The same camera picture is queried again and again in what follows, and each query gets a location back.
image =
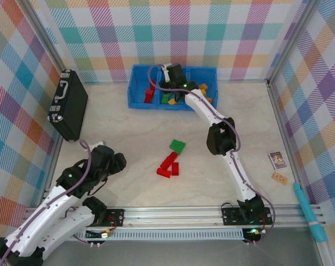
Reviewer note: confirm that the small red lego brick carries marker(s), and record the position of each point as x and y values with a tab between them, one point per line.
148	100

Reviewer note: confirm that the blue three-compartment plastic bin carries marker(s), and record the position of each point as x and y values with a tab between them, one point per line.
139	80

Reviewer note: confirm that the long red lego brick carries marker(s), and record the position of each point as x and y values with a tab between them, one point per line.
169	161

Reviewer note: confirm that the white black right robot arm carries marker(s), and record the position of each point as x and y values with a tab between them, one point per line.
239	174

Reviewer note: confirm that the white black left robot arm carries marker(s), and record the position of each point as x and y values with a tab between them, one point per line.
40	213

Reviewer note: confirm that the yellow power connector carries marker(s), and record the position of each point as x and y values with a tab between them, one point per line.
254	231
106	234

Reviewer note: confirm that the small picture card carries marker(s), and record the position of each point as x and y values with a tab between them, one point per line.
278	160

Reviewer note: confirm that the aluminium left side rail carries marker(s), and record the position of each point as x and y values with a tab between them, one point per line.
49	174

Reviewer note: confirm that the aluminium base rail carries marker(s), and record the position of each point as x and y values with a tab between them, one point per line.
170	219

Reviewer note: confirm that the aluminium right side rail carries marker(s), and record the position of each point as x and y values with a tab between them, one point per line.
286	138

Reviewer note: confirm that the aluminium right frame post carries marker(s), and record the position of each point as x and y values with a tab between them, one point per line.
295	41

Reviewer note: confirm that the aluminium frame post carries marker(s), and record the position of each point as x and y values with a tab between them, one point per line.
45	36
295	41

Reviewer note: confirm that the aluminium left frame post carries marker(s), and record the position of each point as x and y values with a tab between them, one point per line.
45	36

